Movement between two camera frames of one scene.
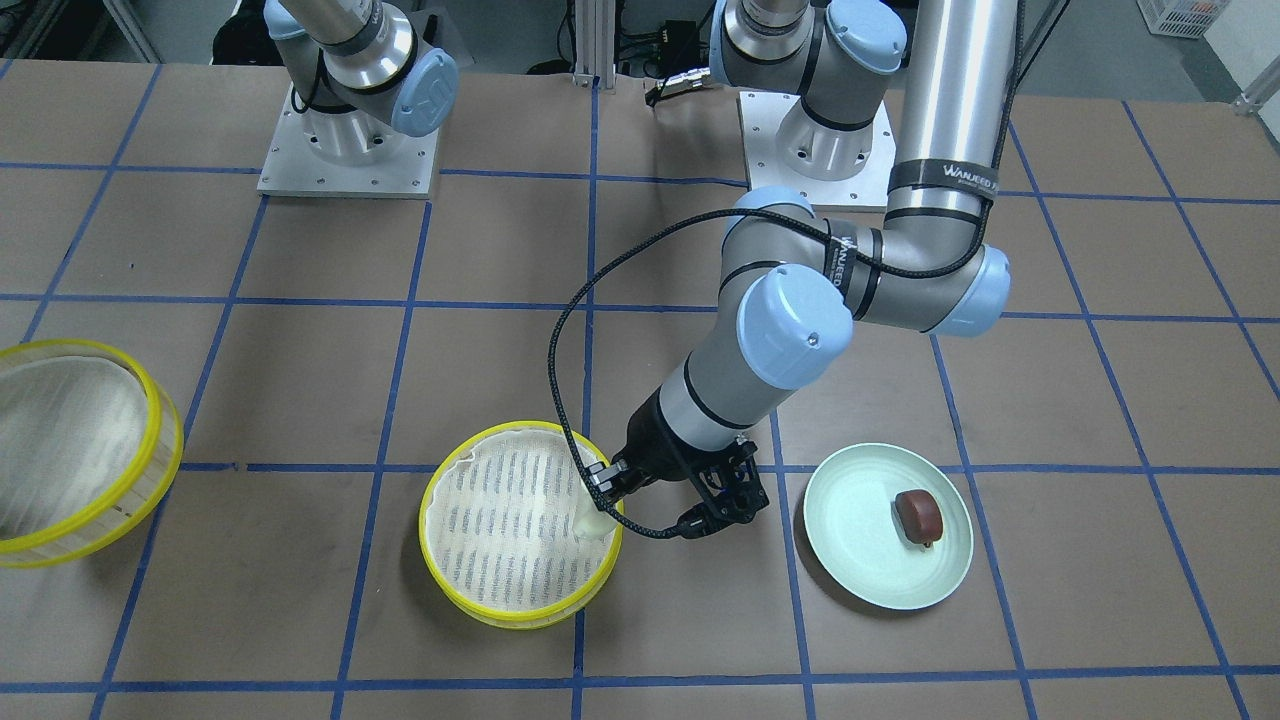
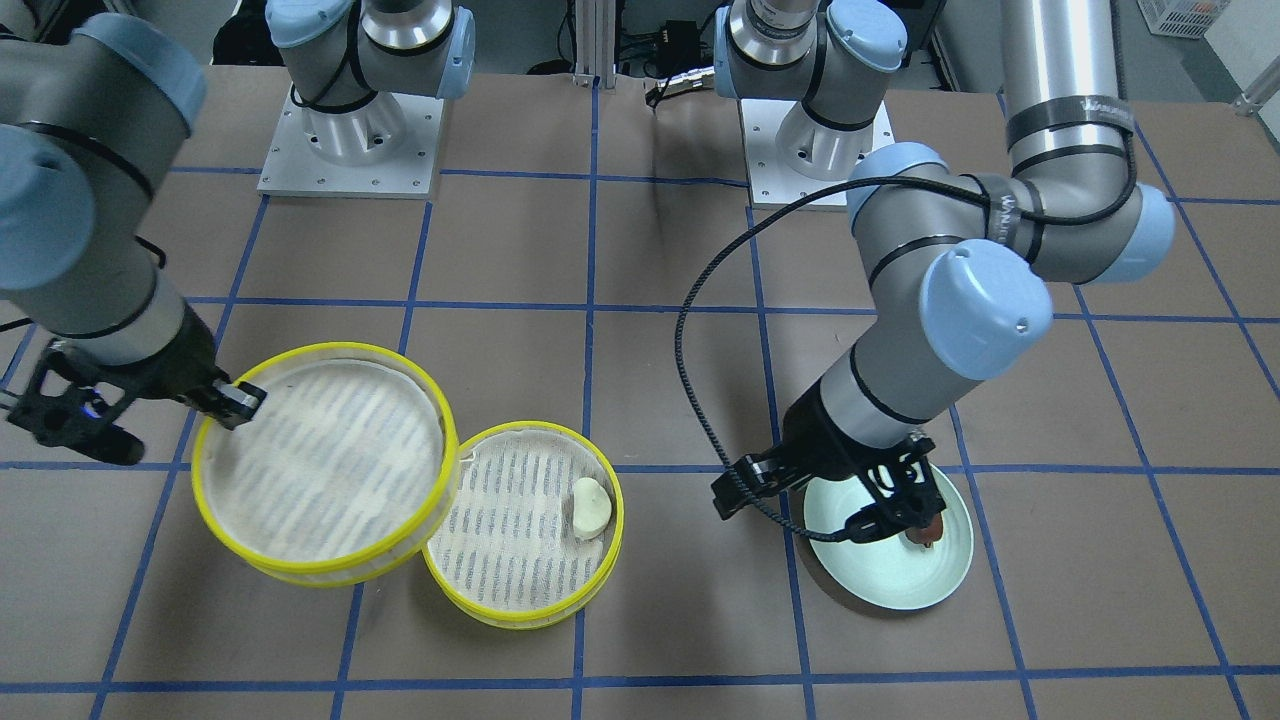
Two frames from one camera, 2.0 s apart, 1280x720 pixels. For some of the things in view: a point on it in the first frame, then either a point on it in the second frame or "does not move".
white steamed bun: (592, 523) does not move
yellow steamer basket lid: (91, 447) to (347, 472)
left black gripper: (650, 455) to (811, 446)
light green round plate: (855, 537) does not move
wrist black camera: (732, 492) to (905, 495)
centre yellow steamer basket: (496, 526) does not move
